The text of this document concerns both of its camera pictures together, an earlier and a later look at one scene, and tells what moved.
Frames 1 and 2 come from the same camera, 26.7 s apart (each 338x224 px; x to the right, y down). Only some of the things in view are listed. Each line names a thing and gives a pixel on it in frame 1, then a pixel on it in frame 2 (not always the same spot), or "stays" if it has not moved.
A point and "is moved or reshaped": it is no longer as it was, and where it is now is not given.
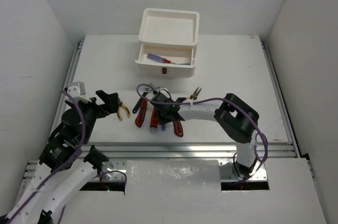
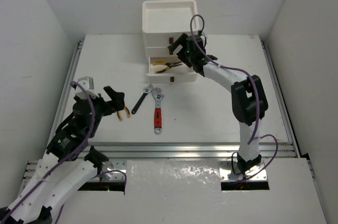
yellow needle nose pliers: [194, 96] -> [169, 65]
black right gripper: [163, 120] -> [180, 40]
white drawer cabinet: [169, 39] is moved or reshaped
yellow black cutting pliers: [119, 111] stays
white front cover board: [189, 192] stays
